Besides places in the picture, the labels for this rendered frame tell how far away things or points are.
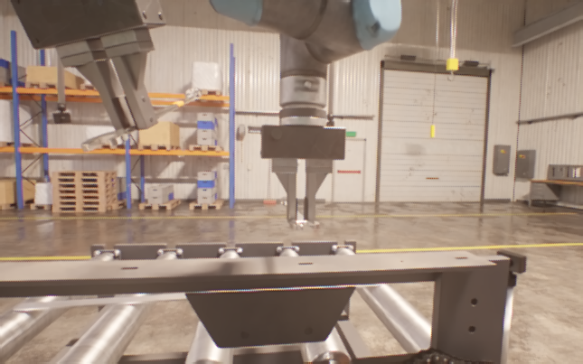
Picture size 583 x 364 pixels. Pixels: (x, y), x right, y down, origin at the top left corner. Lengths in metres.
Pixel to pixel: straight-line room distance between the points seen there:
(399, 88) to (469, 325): 10.43
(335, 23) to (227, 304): 0.52
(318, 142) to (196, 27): 10.17
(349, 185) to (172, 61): 6.92
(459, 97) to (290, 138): 11.85
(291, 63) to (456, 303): 0.60
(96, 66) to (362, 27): 0.29
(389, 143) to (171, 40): 7.78
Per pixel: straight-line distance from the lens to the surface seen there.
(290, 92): 0.45
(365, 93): 10.57
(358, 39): 0.39
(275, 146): 0.44
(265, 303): 0.64
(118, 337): 0.98
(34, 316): 1.22
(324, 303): 0.66
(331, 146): 0.45
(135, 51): 0.36
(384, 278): 0.69
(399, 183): 10.84
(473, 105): 12.52
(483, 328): 0.84
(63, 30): 0.39
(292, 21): 0.34
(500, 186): 13.36
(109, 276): 0.59
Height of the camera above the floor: 1.37
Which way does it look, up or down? 4 degrees down
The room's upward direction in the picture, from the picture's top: 1 degrees clockwise
